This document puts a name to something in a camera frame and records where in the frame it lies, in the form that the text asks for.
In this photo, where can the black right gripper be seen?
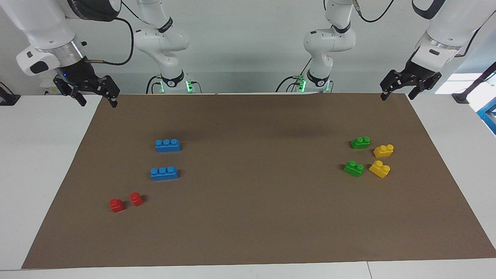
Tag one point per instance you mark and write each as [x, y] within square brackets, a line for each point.
[76, 74]

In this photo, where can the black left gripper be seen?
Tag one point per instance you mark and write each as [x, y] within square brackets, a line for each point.
[421, 71]

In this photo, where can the green two-stud block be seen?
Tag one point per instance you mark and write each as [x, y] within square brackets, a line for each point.
[353, 169]
[360, 143]

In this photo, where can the blue three-stud block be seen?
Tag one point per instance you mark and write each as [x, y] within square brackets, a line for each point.
[167, 145]
[164, 174]

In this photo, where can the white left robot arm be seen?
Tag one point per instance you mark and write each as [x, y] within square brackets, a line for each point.
[445, 27]

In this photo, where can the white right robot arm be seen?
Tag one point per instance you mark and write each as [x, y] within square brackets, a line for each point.
[42, 23]

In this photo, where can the yellow two-stud block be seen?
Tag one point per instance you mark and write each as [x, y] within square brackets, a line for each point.
[383, 151]
[379, 169]

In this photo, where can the red one-stud block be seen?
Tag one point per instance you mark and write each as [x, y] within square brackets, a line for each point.
[117, 206]
[136, 200]

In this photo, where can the white background box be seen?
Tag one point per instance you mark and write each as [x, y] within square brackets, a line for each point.
[48, 87]

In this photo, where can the black clamp stand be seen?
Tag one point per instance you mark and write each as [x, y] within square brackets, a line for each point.
[474, 83]

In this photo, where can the black table clamp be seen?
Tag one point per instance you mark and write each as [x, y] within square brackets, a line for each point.
[8, 99]

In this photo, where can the brown table mat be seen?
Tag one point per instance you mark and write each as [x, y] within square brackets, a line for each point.
[248, 217]

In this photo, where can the blue metal frame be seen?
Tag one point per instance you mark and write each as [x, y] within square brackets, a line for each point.
[488, 114]

